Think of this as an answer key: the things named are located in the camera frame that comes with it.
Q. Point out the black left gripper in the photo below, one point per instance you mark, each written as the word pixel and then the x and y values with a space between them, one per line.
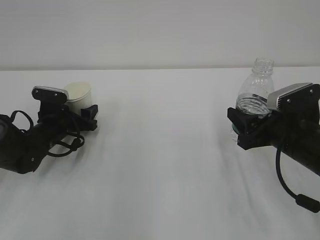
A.
pixel 56 120

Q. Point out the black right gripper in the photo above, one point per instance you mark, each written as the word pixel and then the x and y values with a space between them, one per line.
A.
pixel 250 131

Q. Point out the white paper cup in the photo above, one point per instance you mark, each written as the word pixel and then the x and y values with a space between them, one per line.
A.
pixel 79 96

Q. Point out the clear water bottle green label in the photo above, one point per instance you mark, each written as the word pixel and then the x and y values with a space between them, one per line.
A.
pixel 254 91

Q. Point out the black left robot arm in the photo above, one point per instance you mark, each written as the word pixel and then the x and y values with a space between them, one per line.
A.
pixel 23 144

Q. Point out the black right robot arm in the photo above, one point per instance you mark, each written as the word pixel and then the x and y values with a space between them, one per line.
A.
pixel 304 150

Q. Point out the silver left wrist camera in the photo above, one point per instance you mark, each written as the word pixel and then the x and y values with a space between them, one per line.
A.
pixel 50 95

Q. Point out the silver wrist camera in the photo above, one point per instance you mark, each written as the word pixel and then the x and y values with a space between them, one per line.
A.
pixel 293 98
pixel 50 95

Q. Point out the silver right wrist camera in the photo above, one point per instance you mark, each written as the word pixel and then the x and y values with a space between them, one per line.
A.
pixel 293 98

